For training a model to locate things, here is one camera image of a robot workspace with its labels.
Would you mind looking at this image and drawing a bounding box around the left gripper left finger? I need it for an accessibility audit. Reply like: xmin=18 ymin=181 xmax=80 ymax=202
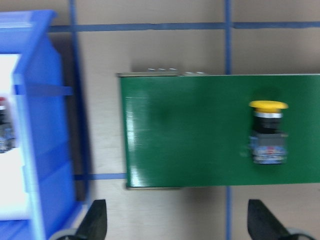
xmin=75 ymin=199 xmax=108 ymax=240

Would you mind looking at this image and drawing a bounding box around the yellow push button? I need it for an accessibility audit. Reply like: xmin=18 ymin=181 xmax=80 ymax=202
xmin=249 ymin=100 xmax=289 ymax=165

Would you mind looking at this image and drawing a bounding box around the red push button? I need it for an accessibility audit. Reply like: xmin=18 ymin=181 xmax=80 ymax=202
xmin=0 ymin=96 xmax=16 ymax=154

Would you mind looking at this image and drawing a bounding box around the green conveyor belt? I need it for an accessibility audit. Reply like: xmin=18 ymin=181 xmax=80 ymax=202
xmin=118 ymin=73 xmax=320 ymax=188

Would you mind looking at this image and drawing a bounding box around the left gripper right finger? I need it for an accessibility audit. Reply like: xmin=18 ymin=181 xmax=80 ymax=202
xmin=247 ymin=199 xmax=291 ymax=240

